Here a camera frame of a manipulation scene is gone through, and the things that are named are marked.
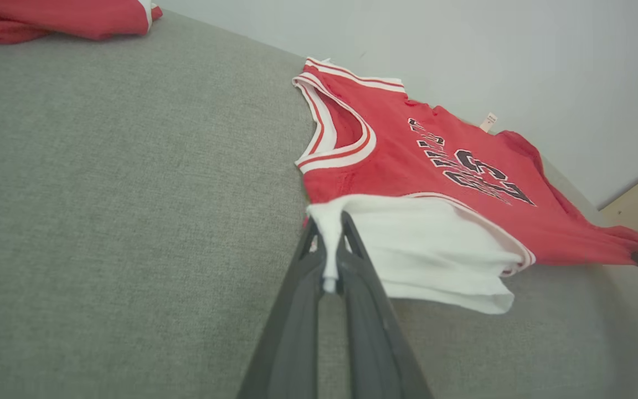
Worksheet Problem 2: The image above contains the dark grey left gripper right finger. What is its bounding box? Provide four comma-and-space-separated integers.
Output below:
336, 211, 434, 399

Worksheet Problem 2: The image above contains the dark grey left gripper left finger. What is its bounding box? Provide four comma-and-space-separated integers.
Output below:
237, 217, 328, 399

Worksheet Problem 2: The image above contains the red basketball jersey black print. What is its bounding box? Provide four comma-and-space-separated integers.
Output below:
292, 57, 638, 315

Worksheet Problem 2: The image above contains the red shorts white stripe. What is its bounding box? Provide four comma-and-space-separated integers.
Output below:
0, 0, 163, 44

